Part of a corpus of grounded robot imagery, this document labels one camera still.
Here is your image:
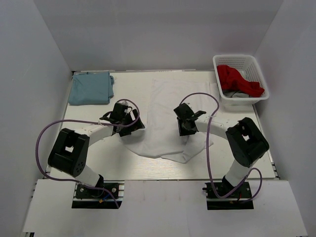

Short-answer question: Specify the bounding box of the white t-shirt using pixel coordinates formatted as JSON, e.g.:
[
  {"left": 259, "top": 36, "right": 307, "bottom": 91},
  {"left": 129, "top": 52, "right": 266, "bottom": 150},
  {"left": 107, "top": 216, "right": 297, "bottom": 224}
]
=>
[{"left": 120, "top": 80, "right": 219, "bottom": 163}]

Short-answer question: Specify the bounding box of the folded light blue t-shirt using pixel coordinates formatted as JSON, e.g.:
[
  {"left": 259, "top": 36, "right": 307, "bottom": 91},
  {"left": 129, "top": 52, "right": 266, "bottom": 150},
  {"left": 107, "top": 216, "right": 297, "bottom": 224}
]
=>
[{"left": 68, "top": 72, "right": 115, "bottom": 106}]

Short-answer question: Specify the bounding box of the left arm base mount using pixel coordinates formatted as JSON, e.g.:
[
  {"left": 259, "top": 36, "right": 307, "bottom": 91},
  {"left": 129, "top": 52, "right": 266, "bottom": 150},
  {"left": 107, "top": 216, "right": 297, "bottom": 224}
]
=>
[{"left": 72, "top": 181, "right": 124, "bottom": 209}]

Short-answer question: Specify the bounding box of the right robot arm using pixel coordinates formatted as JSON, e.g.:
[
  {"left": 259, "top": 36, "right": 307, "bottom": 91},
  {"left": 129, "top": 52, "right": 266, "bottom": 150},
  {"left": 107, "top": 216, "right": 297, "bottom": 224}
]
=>
[{"left": 174, "top": 103, "right": 270, "bottom": 197}]

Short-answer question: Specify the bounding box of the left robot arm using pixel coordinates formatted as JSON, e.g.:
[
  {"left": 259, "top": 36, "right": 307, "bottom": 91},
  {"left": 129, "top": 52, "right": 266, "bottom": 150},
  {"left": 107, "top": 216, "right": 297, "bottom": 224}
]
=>
[{"left": 48, "top": 100, "right": 145, "bottom": 197}]

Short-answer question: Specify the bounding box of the red t-shirt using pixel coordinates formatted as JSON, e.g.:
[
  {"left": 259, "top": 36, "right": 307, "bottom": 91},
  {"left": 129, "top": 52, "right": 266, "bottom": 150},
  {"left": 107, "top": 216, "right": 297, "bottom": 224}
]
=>
[{"left": 216, "top": 65, "right": 265, "bottom": 97}]

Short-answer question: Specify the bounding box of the white plastic basket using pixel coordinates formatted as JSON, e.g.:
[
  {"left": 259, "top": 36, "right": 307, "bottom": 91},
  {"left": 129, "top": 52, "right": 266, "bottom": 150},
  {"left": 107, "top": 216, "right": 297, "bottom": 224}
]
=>
[{"left": 213, "top": 54, "right": 270, "bottom": 106}]

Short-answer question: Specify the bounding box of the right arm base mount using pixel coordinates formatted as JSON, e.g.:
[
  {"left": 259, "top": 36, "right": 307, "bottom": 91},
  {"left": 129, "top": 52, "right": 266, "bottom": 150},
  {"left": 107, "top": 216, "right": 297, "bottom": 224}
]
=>
[{"left": 201, "top": 181, "right": 255, "bottom": 211}]

